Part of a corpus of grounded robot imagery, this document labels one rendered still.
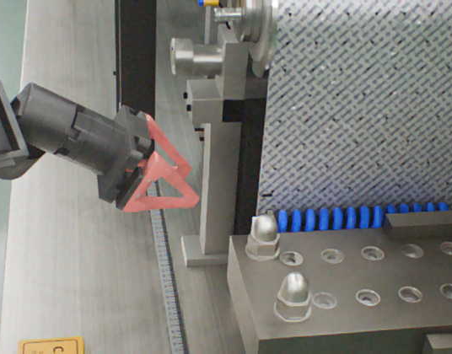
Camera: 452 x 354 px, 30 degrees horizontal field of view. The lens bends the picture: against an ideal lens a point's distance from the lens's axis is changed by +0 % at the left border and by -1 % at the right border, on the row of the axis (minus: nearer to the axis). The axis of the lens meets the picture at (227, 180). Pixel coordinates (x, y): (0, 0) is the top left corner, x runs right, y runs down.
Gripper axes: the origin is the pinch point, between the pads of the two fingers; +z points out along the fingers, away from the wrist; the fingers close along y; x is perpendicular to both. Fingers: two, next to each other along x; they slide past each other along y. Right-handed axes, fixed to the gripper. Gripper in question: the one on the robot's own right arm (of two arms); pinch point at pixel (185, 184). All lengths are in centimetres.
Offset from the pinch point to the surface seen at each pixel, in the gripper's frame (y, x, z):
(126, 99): -33.3, -7.6, 0.0
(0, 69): -255, -109, 18
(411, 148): 0.6, 15.6, 19.6
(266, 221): 7.6, 3.6, 6.2
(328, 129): 0.5, 13.1, 9.7
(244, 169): -7.1, 1.5, 8.5
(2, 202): -157, -108, 23
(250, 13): -2.0, 19.0, -4.0
